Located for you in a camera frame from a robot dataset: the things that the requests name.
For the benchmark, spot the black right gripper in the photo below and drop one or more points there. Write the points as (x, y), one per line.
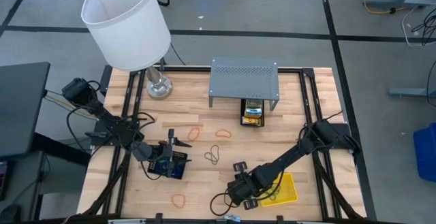
(248, 186)

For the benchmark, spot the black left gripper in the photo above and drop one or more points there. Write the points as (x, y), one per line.
(153, 152)

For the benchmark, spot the black mesh plastic basket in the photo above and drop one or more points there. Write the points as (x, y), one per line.
(182, 155)
(243, 116)

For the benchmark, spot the orange rubber band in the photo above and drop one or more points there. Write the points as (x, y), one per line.
(172, 201)
(188, 135)
(223, 130)

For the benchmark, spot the olive green rubber band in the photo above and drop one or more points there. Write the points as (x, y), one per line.
(274, 192)

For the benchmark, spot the black rubber band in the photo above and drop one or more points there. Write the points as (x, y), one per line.
(212, 154)

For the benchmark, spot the yellow plastic basket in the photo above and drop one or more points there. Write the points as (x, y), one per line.
(289, 190)

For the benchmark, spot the green blue crayon box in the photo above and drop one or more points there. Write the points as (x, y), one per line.
(253, 112)

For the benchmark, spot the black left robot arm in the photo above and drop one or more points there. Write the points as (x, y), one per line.
(112, 127)

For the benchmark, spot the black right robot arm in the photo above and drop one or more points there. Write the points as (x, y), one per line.
(296, 150)

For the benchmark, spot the black desk top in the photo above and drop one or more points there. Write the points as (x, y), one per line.
(20, 108)

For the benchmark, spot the grey desk foot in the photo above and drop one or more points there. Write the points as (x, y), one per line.
(408, 92)

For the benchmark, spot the silver blue clip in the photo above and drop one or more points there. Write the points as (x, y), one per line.
(231, 217)

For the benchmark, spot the grey perforated metal shelf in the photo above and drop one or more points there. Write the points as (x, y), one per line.
(243, 81)

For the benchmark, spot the white shade silver table lamp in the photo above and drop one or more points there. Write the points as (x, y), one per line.
(126, 23)

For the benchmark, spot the blue plastic bin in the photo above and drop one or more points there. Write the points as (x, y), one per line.
(425, 152)

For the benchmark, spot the black aluminium table frame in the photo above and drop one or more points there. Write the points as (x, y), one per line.
(187, 68)

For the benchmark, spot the silver aluminium rail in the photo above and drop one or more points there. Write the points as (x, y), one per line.
(126, 221)

